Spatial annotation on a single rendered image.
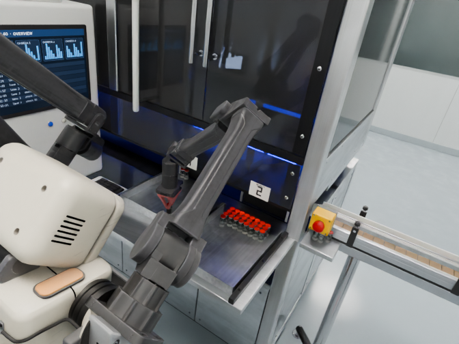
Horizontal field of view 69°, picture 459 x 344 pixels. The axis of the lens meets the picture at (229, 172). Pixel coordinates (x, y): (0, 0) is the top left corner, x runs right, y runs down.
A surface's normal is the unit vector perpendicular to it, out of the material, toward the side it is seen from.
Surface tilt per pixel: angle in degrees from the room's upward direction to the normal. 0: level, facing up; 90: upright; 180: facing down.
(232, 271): 0
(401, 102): 90
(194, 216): 50
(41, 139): 90
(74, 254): 90
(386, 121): 90
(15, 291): 8
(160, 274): 56
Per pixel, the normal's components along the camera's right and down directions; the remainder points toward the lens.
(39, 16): 0.85, 0.34
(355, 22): -0.53, 0.34
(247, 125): 0.51, -0.22
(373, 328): 0.13, -0.87
